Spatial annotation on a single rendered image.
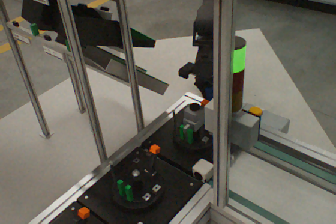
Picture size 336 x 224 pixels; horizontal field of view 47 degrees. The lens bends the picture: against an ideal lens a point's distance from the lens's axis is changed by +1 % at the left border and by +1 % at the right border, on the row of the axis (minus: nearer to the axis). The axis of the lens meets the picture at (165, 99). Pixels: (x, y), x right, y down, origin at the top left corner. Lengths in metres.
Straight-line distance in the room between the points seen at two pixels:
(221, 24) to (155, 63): 1.07
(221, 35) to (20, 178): 0.88
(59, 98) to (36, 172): 0.40
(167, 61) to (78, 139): 0.58
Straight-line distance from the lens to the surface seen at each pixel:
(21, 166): 1.38
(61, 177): 1.29
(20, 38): 1.18
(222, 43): 0.69
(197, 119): 1.08
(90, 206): 1.05
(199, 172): 1.05
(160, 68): 1.69
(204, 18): 1.00
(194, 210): 1.01
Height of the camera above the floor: 1.78
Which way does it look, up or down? 38 degrees down
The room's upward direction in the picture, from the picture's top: 5 degrees counter-clockwise
